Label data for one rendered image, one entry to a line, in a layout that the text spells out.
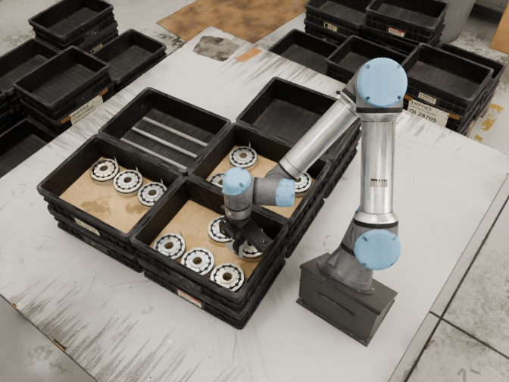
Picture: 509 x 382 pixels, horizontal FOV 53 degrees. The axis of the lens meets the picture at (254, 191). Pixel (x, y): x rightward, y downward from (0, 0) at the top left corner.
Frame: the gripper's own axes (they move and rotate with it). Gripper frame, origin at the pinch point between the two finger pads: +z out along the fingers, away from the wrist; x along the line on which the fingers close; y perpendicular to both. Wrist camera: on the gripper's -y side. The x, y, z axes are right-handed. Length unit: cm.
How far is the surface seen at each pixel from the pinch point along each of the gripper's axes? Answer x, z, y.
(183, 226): 3.4, 2.1, 23.7
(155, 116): -30, 2, 69
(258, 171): -30.6, 2.1, 18.1
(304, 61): -158, 58, 79
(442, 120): -141, 43, -14
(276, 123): -55, 2, 28
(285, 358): 15.4, 15.1, -26.3
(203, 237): 2.9, 2.1, 15.5
